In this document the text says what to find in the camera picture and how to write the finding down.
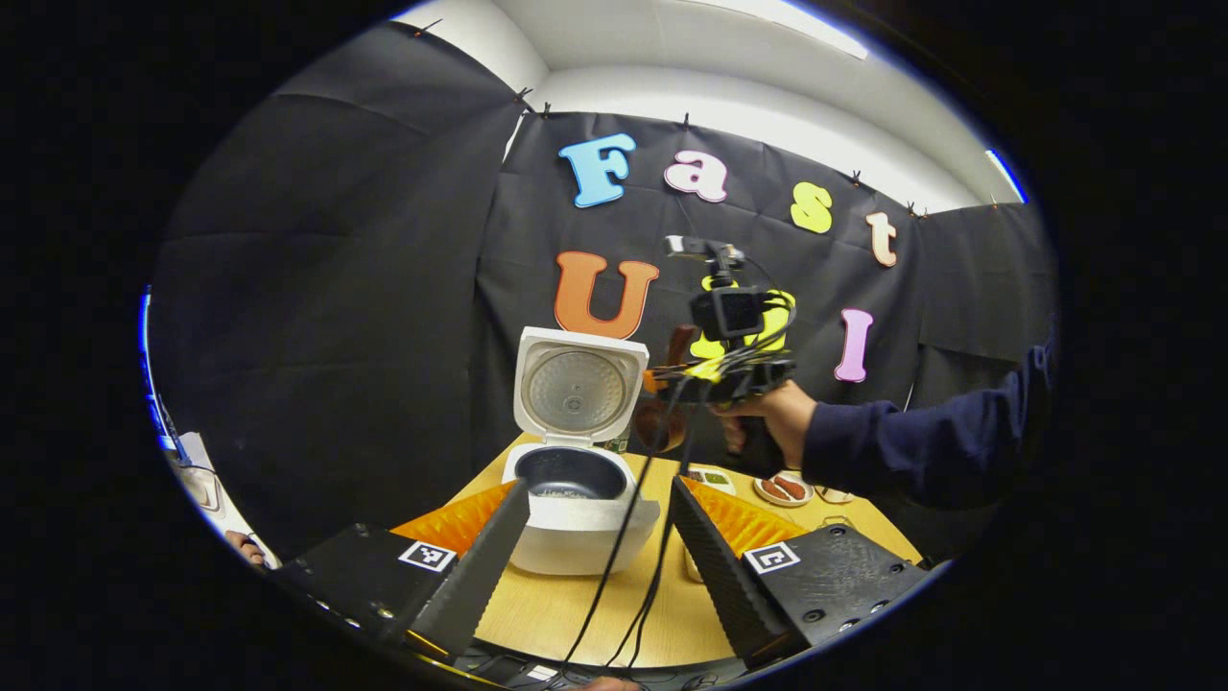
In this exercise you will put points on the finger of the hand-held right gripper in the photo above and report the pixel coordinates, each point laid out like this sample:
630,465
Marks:
654,382

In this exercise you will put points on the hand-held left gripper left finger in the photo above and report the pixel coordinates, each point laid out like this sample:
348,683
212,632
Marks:
480,576

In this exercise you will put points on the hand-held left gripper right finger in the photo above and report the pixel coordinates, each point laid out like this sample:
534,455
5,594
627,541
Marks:
720,576

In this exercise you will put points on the white rice cooker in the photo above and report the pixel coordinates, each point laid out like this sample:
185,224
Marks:
576,537

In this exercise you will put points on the clear chopstick holder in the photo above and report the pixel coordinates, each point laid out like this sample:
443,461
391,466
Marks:
837,521

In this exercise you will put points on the white round plate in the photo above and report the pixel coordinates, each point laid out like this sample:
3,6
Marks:
784,503

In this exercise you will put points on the white divided bean dish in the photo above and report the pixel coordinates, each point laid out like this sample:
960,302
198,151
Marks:
715,478

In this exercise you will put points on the brown sausage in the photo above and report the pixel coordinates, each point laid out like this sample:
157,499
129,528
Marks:
794,487
775,489

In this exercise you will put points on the white side desk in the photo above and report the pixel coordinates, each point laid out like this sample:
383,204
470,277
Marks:
197,461

